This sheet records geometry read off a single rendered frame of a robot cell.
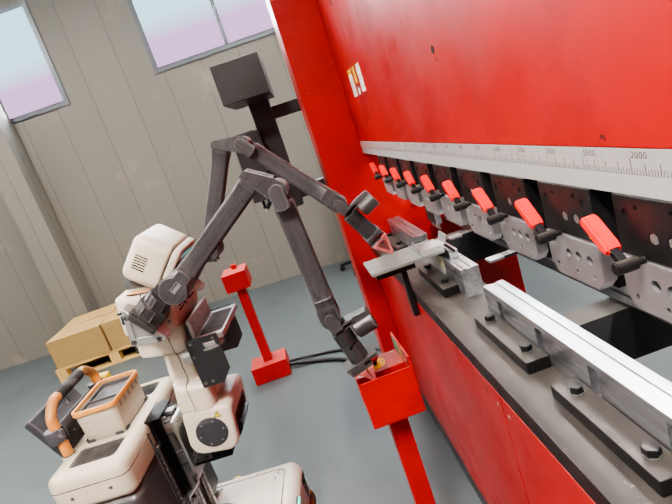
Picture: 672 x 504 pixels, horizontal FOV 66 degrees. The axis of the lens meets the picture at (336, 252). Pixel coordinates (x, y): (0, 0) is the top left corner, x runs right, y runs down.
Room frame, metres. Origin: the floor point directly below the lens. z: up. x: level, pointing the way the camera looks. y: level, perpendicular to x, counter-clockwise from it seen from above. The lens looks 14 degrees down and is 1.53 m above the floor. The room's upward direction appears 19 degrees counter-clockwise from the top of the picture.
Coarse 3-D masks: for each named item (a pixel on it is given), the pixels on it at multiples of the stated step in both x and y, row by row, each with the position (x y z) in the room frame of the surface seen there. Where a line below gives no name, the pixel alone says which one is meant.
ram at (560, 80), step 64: (320, 0) 2.49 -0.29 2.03; (384, 0) 1.48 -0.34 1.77; (448, 0) 1.05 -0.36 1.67; (512, 0) 0.81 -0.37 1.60; (576, 0) 0.66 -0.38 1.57; (640, 0) 0.55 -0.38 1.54; (384, 64) 1.68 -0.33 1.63; (448, 64) 1.14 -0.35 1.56; (512, 64) 0.86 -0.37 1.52; (576, 64) 0.68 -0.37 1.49; (640, 64) 0.57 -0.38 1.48; (384, 128) 1.95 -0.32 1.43; (448, 128) 1.24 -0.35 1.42; (512, 128) 0.91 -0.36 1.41; (576, 128) 0.71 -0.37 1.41; (640, 128) 0.58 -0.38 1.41; (640, 192) 0.60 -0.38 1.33
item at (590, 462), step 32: (416, 288) 1.74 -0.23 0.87; (448, 320) 1.40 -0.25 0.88; (480, 352) 1.16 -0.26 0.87; (512, 384) 0.99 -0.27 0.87; (544, 384) 0.95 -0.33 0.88; (544, 416) 0.86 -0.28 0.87; (576, 448) 0.75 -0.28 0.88; (608, 448) 0.73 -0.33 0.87; (576, 480) 0.73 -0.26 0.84; (608, 480) 0.67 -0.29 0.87; (640, 480) 0.65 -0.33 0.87
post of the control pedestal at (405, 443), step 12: (408, 420) 1.40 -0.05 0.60; (396, 432) 1.40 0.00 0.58; (408, 432) 1.40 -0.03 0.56; (396, 444) 1.40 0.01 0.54; (408, 444) 1.40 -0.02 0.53; (408, 456) 1.40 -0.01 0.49; (408, 468) 1.40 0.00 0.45; (420, 468) 1.40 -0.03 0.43; (408, 480) 1.40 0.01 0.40; (420, 480) 1.40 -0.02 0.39; (420, 492) 1.40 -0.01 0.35
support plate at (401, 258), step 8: (408, 248) 1.82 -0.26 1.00; (440, 248) 1.70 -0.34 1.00; (384, 256) 1.82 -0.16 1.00; (392, 256) 1.79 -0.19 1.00; (400, 256) 1.76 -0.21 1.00; (408, 256) 1.73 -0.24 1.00; (416, 256) 1.70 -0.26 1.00; (424, 256) 1.67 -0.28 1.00; (432, 256) 1.67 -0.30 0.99; (368, 264) 1.79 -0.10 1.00; (376, 264) 1.76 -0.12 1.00; (384, 264) 1.73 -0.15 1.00; (392, 264) 1.70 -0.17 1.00; (400, 264) 1.67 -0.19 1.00; (408, 264) 1.66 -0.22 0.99; (376, 272) 1.67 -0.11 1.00; (384, 272) 1.66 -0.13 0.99
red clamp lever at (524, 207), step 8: (520, 200) 0.87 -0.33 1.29; (528, 200) 0.87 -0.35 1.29; (520, 208) 0.86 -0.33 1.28; (528, 208) 0.85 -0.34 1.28; (528, 216) 0.84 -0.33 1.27; (536, 216) 0.84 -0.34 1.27; (528, 224) 0.84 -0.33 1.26; (536, 224) 0.83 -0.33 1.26; (544, 232) 0.81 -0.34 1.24; (552, 232) 0.81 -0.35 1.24; (560, 232) 0.81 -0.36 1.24; (536, 240) 0.81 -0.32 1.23; (544, 240) 0.80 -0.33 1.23; (552, 240) 0.81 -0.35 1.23
